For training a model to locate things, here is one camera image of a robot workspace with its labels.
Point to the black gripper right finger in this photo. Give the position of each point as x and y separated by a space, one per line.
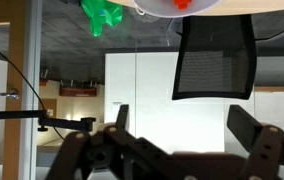
268 150

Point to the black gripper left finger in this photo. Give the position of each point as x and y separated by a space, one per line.
82 150

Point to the red marker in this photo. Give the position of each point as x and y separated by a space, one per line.
182 3

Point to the white cup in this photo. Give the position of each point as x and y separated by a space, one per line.
155 8

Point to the black mesh office chair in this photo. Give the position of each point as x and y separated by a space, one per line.
215 56

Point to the wooden door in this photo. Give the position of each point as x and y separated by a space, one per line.
13 50

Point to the green plastic bag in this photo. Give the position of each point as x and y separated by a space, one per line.
100 15

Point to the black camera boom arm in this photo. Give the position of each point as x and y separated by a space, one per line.
62 123

